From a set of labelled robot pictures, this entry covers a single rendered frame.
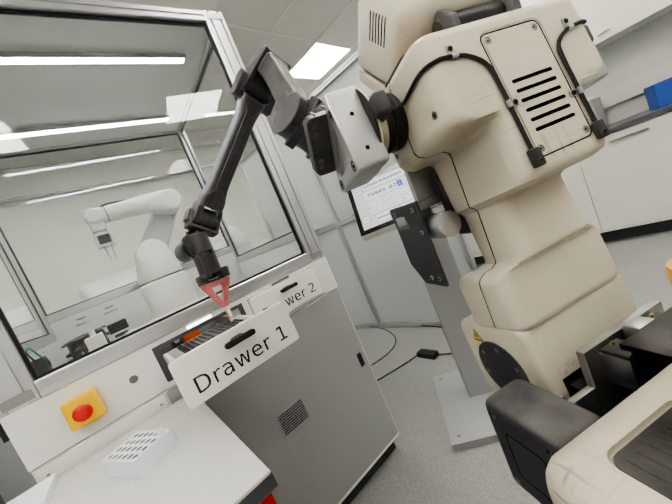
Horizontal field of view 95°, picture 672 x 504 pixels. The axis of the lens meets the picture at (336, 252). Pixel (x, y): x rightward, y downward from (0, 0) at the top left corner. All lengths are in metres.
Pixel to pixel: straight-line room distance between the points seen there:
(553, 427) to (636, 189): 2.94
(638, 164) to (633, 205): 0.31
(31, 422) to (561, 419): 1.09
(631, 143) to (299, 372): 2.88
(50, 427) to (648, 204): 3.56
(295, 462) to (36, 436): 0.75
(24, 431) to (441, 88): 1.13
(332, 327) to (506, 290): 0.91
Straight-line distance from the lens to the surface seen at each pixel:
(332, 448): 1.41
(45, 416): 1.12
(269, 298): 1.16
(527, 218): 0.53
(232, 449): 0.69
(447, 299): 1.52
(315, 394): 1.31
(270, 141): 1.35
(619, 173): 3.30
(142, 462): 0.81
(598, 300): 0.64
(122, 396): 1.11
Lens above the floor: 1.07
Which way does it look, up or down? 6 degrees down
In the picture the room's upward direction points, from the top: 23 degrees counter-clockwise
